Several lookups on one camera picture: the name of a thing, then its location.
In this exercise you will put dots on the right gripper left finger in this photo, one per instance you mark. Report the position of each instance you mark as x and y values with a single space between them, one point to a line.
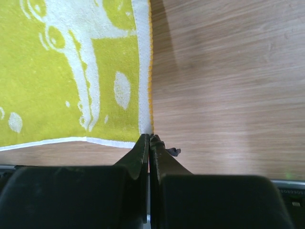
77 197

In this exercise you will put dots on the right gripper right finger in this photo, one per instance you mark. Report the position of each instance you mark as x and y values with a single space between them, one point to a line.
182 200

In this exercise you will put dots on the yellow green patterned towel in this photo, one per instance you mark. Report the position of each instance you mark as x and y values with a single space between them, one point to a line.
75 70

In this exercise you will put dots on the slotted cable duct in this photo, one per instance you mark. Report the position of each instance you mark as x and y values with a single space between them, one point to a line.
292 192

